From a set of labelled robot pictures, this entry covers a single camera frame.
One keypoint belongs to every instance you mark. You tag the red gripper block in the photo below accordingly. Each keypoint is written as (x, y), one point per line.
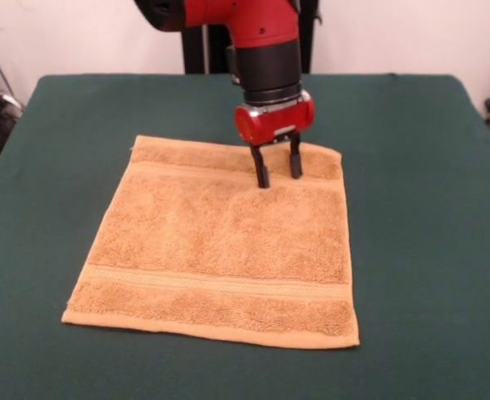
(274, 123)

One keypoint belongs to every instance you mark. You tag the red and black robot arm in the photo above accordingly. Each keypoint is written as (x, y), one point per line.
(261, 54)

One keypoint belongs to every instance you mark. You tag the dark green table cloth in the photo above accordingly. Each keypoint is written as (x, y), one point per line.
(416, 250)

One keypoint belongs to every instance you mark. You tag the tan terry towel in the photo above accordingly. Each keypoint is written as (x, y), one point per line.
(220, 250)

